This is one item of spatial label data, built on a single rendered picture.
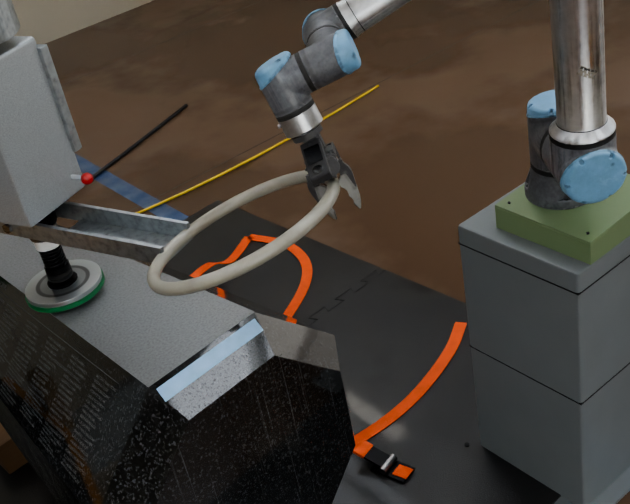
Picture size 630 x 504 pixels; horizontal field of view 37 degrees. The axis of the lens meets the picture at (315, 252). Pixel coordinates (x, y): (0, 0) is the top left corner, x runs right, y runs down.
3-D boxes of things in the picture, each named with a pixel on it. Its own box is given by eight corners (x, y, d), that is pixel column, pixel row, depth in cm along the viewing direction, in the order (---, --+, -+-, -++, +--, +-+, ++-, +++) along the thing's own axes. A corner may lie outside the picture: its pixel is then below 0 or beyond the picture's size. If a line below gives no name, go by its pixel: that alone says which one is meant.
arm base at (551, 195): (554, 163, 256) (552, 131, 250) (614, 182, 243) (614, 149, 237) (510, 196, 248) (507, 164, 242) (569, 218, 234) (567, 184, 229)
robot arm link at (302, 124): (314, 107, 198) (273, 127, 199) (324, 127, 199) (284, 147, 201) (314, 97, 206) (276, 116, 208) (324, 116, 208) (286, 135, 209)
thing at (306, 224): (111, 310, 210) (104, 299, 209) (226, 200, 244) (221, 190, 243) (271, 281, 179) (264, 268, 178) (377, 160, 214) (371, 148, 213)
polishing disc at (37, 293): (103, 294, 250) (102, 290, 249) (25, 316, 248) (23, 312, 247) (100, 255, 268) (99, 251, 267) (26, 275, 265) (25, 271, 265)
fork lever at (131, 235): (-47, 232, 251) (-54, 217, 249) (2, 196, 265) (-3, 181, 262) (156, 274, 220) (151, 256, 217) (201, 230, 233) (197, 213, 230)
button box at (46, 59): (53, 150, 243) (16, 47, 228) (60, 145, 245) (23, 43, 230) (76, 152, 240) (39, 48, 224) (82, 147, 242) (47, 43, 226)
